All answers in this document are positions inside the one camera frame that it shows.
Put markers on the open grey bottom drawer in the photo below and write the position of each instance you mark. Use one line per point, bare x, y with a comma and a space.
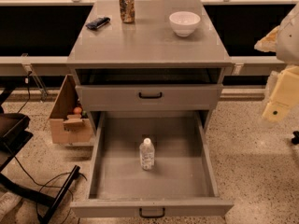
181, 180

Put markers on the black drawer handle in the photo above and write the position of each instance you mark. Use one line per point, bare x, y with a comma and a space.
151, 213
150, 96

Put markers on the black chair frame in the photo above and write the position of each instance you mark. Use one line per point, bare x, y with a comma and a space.
40, 160

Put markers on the brown cardboard box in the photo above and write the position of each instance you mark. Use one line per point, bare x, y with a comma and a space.
67, 127

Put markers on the grey drawer cabinet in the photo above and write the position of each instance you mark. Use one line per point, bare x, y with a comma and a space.
147, 51

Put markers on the clear plastic water bottle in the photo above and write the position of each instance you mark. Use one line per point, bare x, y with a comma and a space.
147, 154

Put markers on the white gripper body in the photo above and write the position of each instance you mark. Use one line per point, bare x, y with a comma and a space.
289, 44

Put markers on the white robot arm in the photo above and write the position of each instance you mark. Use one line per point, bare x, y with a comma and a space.
287, 48

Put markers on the white ceramic bowl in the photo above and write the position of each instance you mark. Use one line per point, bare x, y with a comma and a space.
184, 23

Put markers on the black lower drawer handle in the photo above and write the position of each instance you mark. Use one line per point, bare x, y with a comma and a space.
151, 213

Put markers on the closed grey middle drawer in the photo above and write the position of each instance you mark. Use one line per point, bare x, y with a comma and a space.
125, 97

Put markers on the orange fruit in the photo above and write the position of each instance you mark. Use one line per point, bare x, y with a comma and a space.
77, 110

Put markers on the dark blue snack packet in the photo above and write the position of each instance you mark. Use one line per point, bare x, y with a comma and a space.
99, 22

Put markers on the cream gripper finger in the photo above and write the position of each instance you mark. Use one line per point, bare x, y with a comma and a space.
268, 43
274, 112

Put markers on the crumpled brown drink can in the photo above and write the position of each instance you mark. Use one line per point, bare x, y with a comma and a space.
127, 10

